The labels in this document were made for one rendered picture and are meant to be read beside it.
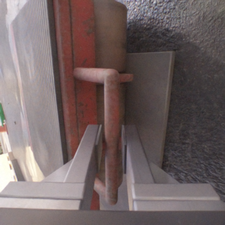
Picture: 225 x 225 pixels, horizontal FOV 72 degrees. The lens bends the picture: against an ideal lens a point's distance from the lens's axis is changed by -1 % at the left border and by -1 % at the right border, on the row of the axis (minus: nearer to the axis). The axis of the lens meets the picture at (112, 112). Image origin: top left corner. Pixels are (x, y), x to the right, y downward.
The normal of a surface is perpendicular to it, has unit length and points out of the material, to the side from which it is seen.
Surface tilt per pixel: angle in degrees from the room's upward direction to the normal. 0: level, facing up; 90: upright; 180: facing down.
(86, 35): 90
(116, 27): 87
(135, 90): 0
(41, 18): 0
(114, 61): 87
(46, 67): 0
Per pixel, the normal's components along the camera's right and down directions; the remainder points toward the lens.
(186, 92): -0.77, 0.19
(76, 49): 0.63, 0.23
